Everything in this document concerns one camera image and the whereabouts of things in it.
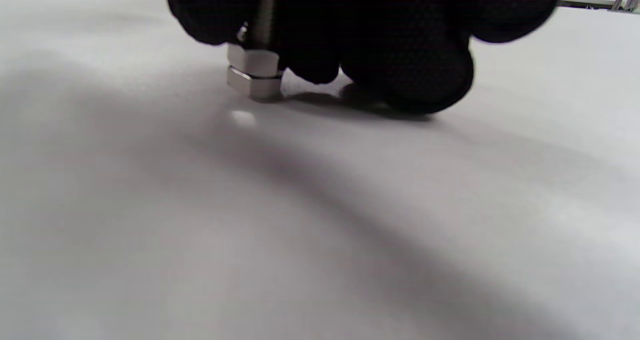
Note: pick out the dark metal screw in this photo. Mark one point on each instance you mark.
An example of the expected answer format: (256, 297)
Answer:
(255, 86)

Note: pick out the person's right hand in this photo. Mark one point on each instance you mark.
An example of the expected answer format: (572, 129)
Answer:
(390, 30)

